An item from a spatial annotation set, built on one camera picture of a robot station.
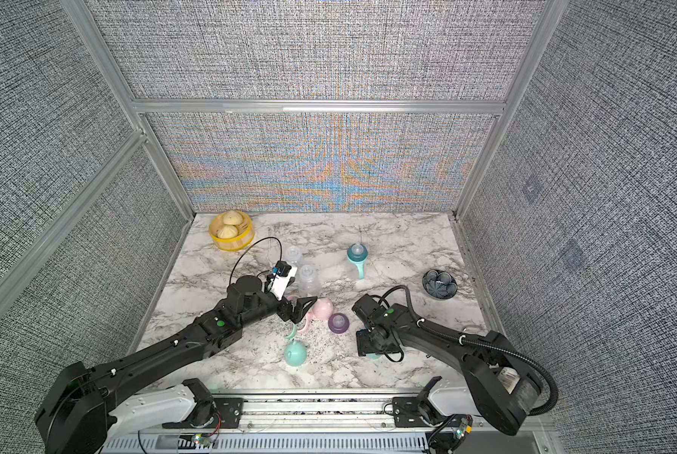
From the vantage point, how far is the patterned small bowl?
37.3 inches

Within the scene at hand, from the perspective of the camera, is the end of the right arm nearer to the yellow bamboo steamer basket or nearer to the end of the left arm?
the end of the left arm

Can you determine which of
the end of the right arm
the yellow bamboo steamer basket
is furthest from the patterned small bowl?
the yellow bamboo steamer basket

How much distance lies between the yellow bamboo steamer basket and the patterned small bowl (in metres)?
0.68

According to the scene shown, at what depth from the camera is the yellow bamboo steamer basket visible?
108 centimetres
